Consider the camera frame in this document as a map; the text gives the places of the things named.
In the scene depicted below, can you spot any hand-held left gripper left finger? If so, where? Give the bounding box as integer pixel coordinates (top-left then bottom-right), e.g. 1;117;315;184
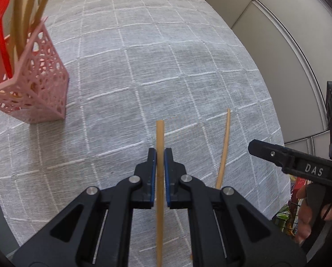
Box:
12;148;158;267

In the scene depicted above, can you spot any bunch of wooden chopsticks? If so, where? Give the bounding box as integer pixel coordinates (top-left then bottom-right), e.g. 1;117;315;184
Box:
0;0;59;70

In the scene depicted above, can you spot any pink perforated utensil holder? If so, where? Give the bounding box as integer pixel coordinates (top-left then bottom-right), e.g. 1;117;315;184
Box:
0;17;70;123

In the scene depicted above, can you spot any red plastic spoon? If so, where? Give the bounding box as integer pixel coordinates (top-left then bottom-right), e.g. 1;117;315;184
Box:
0;0;14;79

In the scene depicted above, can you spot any person's right hand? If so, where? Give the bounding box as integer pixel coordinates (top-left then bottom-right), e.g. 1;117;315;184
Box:
294;184;332;244

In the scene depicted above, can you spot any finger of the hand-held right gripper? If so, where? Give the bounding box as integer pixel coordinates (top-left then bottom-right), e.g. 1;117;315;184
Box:
248;140;332;187

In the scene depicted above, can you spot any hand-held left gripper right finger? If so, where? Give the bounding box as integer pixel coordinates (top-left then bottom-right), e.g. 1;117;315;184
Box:
165;147;306;267

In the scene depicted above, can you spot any single wooden chopstick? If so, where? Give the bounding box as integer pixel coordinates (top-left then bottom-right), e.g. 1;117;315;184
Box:
215;108;231;189
156;120;166;267

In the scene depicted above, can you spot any green plant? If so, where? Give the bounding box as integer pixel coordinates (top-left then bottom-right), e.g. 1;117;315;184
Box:
275;204;297;234

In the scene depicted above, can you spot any grey checked tablecloth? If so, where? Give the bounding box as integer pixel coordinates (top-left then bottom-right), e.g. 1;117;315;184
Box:
0;0;292;267

